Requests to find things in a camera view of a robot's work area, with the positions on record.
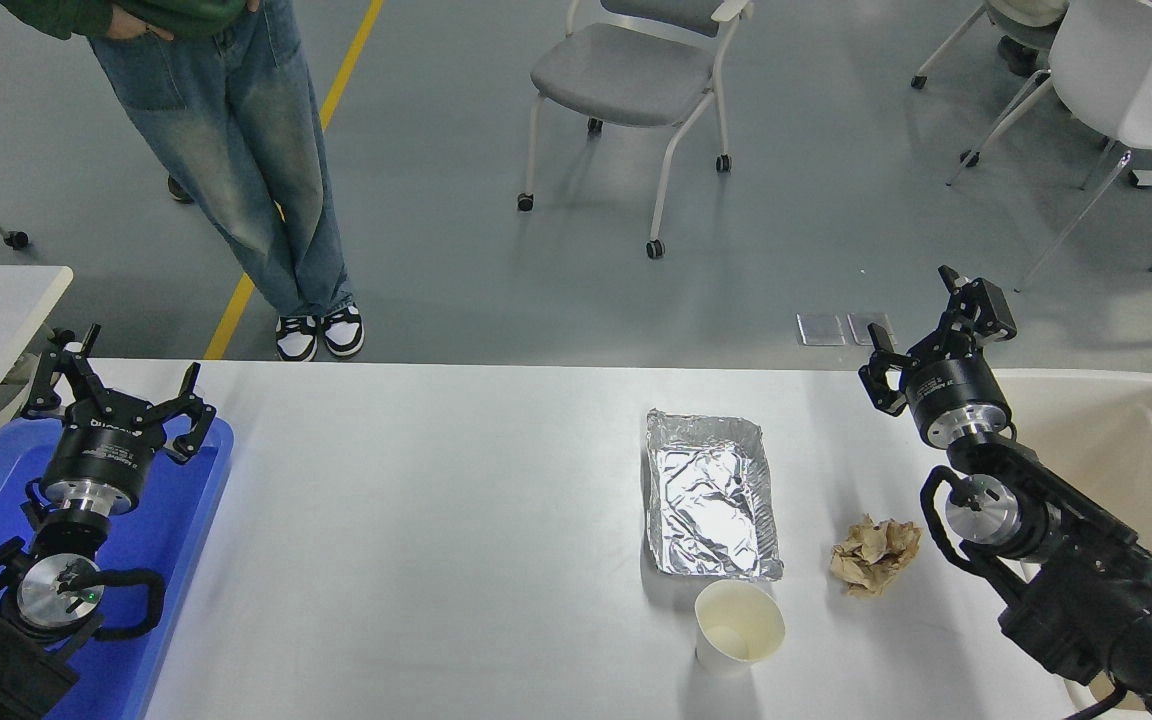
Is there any white paper cup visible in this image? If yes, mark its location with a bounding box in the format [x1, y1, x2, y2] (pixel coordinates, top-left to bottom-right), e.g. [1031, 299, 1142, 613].
[693, 580, 787, 677]

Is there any white plastic shell chair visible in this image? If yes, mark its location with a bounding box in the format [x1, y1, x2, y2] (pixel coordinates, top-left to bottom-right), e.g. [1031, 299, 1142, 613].
[946, 0, 1152, 293]

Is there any grey padded wheeled chair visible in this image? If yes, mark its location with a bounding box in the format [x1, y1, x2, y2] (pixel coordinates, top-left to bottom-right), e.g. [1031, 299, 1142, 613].
[516, 0, 755, 261]

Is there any person's right hand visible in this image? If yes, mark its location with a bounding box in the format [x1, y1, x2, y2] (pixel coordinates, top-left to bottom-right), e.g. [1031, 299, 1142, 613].
[103, 4, 178, 42]

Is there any white-framed wheeled chair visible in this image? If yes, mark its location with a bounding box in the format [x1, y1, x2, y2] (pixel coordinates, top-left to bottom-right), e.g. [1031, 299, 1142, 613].
[910, 0, 1067, 168]

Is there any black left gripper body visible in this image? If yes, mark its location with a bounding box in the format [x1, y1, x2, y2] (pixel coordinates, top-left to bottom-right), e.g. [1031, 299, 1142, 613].
[42, 400, 160, 493]

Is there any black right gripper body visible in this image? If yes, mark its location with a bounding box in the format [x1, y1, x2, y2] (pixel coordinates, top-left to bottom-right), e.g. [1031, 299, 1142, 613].
[898, 350, 1011, 433]

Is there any person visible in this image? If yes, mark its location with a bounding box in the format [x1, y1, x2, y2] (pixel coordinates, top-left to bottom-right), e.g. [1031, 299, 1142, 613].
[0, 0, 367, 363]
[984, 0, 1072, 78]

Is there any crumpled tan paper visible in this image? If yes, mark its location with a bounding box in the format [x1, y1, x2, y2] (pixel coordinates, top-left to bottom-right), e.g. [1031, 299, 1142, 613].
[829, 514, 924, 599]

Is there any large pale plastic bin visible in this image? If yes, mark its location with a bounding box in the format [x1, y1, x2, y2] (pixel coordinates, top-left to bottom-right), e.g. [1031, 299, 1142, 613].
[991, 368, 1152, 720]

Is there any blue plastic tray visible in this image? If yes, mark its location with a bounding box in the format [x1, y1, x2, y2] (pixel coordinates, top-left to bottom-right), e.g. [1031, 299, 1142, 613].
[0, 413, 235, 720]

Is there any silver foil tray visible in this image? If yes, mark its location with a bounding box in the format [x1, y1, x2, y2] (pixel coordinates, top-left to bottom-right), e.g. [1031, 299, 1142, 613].
[644, 407, 785, 582]

